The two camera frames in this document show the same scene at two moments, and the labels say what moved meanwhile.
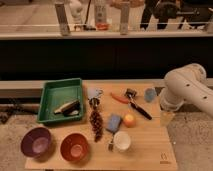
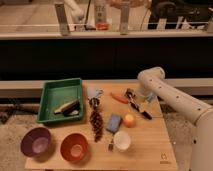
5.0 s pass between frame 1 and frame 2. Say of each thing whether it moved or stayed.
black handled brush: stayed
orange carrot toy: stayed
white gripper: moved
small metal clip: stayed
